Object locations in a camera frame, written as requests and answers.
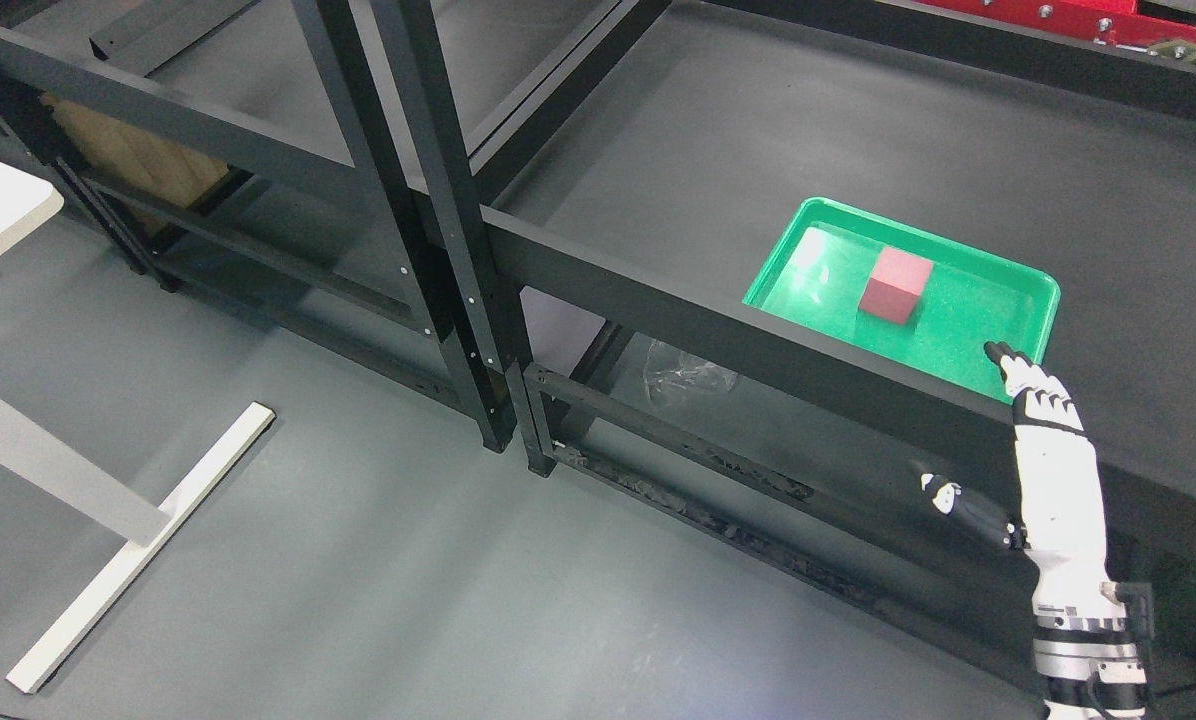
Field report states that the wooden cardboard box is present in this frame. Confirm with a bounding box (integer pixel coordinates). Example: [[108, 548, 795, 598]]
[[39, 94, 231, 209]]

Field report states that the green plastic tray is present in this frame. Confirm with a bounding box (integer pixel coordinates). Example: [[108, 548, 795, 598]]
[[744, 197, 1061, 402]]

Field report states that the red metal beam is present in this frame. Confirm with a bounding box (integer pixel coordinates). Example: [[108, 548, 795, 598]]
[[927, 1, 1196, 67]]

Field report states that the clear plastic bag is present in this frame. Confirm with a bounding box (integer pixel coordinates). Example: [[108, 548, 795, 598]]
[[642, 340, 740, 405]]

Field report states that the pink cube block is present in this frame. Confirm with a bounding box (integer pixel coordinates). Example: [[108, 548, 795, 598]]
[[858, 246, 935, 325]]

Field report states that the black metal shelf rack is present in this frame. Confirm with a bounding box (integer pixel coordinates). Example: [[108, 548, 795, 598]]
[[368, 0, 1196, 720]]

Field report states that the white desk with T-leg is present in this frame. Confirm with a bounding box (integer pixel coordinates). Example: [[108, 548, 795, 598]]
[[0, 161, 275, 694]]

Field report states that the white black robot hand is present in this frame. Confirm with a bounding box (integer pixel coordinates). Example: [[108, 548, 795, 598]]
[[919, 342, 1128, 631]]

